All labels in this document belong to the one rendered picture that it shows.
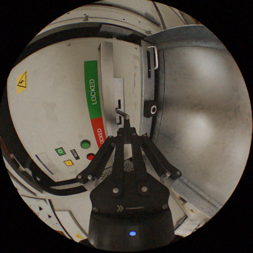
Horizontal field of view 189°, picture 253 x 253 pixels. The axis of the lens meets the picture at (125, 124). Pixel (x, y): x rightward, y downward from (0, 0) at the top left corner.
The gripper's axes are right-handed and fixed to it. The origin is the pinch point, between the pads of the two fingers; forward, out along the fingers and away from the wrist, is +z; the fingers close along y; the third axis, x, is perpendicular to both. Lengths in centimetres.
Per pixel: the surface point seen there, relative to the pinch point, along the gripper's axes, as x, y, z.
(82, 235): -42, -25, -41
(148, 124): -5.4, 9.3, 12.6
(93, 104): 6.0, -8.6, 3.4
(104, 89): 9.3, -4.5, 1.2
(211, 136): 0.0, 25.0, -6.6
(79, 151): -7.7, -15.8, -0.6
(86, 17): 30.5, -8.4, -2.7
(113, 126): -0.1, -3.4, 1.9
